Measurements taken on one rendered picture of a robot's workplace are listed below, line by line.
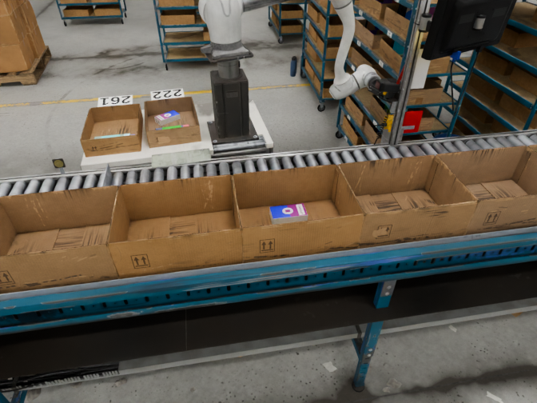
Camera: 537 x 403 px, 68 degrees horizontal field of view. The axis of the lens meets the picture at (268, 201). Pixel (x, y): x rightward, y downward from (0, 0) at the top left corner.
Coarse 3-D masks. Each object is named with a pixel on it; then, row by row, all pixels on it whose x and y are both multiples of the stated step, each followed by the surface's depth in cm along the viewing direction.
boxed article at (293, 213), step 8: (272, 208) 147; (280, 208) 147; (288, 208) 147; (296, 208) 147; (304, 208) 147; (272, 216) 144; (280, 216) 144; (288, 216) 144; (296, 216) 144; (304, 216) 144
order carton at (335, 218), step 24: (288, 168) 145; (312, 168) 146; (336, 168) 147; (240, 192) 147; (264, 192) 149; (288, 192) 151; (312, 192) 153; (336, 192) 150; (240, 216) 124; (264, 216) 149; (312, 216) 148; (336, 216) 149; (360, 216) 125; (264, 240) 124; (288, 240) 126; (312, 240) 128; (336, 240) 130
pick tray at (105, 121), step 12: (96, 108) 230; (108, 108) 231; (120, 108) 233; (132, 108) 234; (96, 120) 234; (108, 120) 235; (120, 120) 236; (132, 120) 236; (84, 132) 209; (96, 132) 225; (108, 132) 225; (120, 132) 225; (132, 132) 225; (84, 144) 202; (96, 144) 203; (108, 144) 204; (120, 144) 206; (132, 144) 207; (96, 156) 207
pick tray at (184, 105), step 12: (144, 108) 229; (156, 108) 240; (168, 108) 242; (180, 108) 244; (192, 108) 244; (180, 120) 236; (192, 120) 236; (156, 132) 209; (168, 132) 210; (180, 132) 212; (192, 132) 214; (156, 144) 213; (168, 144) 215
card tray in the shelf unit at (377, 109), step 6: (372, 96) 291; (372, 102) 292; (378, 102) 297; (372, 108) 293; (378, 108) 282; (414, 108) 292; (420, 108) 283; (426, 108) 276; (378, 114) 284; (384, 114) 272; (426, 114) 276; (426, 120) 266; (432, 120) 266; (420, 126) 268; (426, 126) 269
